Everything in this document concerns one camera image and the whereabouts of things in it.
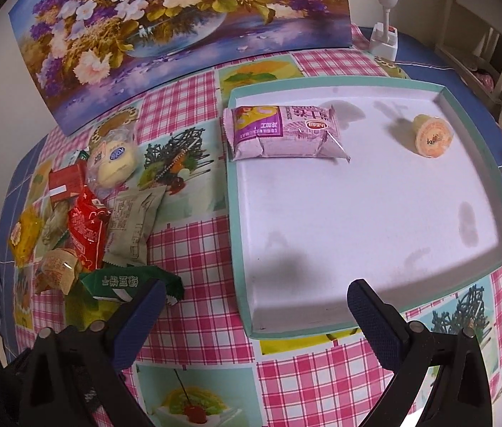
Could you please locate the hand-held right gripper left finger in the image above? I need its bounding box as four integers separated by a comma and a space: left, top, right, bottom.
17, 278, 167, 427

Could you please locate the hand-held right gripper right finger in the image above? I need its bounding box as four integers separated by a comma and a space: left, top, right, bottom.
346, 279, 502, 427

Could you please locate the green zigzag-edged packet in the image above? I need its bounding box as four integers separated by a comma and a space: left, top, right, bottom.
79, 264, 185, 307

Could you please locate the beige pastry packet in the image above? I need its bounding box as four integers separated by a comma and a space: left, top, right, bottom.
103, 185, 168, 268

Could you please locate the red printed snack packet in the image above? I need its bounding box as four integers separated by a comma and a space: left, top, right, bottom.
68, 187, 114, 272

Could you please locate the teal cardboard box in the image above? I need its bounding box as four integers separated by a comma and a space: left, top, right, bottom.
222, 75, 502, 339

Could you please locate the yellow jelly cup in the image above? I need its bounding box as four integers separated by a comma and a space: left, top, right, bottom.
412, 114, 455, 159

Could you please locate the checkered printed tablecloth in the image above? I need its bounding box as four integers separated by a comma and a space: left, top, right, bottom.
0, 22, 502, 427

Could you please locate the clear wrapped brown pastry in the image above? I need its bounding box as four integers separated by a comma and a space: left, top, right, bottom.
33, 247, 83, 294

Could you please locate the yellow candy packet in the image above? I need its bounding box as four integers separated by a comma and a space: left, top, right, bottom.
8, 207, 49, 268

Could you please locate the red white snack packet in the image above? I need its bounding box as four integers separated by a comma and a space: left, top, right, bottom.
48, 163, 89, 201

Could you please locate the clear round bun packet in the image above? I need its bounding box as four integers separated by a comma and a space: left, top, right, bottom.
85, 122, 145, 196

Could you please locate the purple cake roll packet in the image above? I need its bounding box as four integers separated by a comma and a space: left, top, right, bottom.
223, 103, 352, 162

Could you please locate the pink round item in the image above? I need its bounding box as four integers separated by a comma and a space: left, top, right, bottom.
474, 69, 495, 92

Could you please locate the flower painting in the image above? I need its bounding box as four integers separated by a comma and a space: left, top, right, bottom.
7, 0, 353, 136

